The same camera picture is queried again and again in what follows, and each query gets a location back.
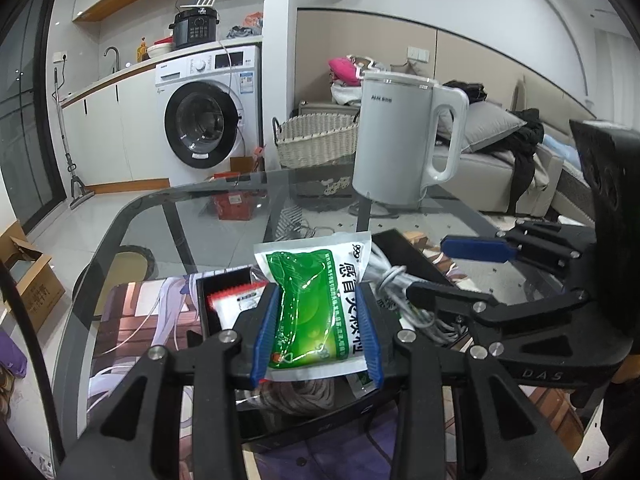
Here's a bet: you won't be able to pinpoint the green medicine packet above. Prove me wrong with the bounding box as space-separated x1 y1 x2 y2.
254 232 372 382

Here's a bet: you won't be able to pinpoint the purple rolled mat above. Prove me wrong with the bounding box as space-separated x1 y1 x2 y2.
0 330 28 378

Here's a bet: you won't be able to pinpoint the black clothes on sofa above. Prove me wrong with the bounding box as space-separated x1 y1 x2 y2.
444 80 544 214

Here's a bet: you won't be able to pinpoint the red box under table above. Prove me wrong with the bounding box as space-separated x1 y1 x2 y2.
210 171 265 221

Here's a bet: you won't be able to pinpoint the white kitchen cabinet counter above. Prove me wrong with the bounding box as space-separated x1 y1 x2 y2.
62 38 262 190

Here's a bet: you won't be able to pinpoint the black pressure cooker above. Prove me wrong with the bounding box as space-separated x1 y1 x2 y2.
169 6 219 50

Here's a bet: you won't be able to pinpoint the white washing machine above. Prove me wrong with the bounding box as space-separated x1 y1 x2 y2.
155 44 264 186

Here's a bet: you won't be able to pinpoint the open cardboard box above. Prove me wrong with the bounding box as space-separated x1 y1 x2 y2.
1 221 65 332

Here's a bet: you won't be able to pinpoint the mop with metal handle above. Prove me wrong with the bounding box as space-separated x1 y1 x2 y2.
52 67 94 210

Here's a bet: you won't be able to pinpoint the black framed glass door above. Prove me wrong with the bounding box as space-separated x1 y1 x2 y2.
1 0 66 232

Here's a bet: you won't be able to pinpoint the beige sofa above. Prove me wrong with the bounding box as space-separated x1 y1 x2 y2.
445 76 594 224

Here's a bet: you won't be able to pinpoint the pink clothes pile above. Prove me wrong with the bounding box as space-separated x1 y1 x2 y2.
328 56 360 87

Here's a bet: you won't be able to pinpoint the anime printed table mat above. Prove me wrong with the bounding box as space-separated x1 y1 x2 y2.
86 228 586 480

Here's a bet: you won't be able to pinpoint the grey cushion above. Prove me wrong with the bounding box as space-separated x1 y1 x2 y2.
461 102 526 153

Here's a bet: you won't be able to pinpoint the bagged white rope coil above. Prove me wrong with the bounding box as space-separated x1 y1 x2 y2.
236 378 352 415

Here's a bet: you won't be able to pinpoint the red and white packet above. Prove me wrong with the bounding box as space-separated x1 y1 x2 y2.
206 281 269 330

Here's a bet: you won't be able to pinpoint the white wicker basket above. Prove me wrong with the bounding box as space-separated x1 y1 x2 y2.
271 113 358 169

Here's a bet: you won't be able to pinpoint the black cardboard box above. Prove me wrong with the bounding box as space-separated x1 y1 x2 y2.
189 231 465 415

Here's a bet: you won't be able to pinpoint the grey cable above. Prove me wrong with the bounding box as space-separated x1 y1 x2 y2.
366 245 474 346

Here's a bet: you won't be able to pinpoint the black kitchen faucet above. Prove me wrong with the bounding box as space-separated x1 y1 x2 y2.
103 47 120 74

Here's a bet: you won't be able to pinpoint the white electric kettle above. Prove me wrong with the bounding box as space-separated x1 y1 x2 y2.
352 72 469 206

